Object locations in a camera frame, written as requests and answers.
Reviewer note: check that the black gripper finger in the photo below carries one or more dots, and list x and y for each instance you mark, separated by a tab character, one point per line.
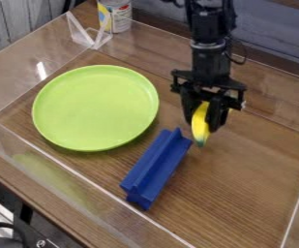
190	102
216	113

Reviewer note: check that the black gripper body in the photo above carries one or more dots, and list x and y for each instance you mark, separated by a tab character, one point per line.
208	77

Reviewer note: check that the yellow toy banana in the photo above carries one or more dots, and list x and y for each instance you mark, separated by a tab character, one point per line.
200	127

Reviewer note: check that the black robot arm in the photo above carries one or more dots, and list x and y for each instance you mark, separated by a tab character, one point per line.
211	21

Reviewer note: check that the green round plate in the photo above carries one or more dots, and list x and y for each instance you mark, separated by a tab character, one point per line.
95	108

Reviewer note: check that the blue plastic block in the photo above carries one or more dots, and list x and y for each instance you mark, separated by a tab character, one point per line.
155	167

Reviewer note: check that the clear acrylic corner bracket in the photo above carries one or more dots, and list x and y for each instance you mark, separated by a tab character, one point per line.
88	37

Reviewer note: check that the clear acrylic enclosure wall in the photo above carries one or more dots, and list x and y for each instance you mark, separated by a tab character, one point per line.
100	219

